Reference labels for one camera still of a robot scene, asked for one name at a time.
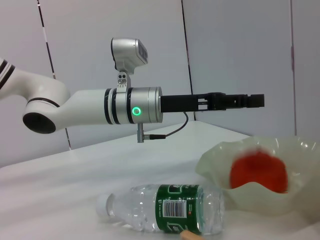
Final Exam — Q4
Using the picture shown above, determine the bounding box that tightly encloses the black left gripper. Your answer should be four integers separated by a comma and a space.
159, 91, 265, 114

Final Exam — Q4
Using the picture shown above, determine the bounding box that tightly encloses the clear bottle with green label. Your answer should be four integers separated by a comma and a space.
96, 183, 226, 237

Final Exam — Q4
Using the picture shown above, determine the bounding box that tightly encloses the green glass fruit plate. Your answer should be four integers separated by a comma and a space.
194, 134, 320, 219

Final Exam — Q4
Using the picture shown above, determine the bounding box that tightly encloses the left wrist cable with plug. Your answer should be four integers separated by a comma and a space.
136, 111, 189, 144

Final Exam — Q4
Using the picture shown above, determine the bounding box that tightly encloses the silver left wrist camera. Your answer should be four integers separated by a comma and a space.
111, 37, 149, 94

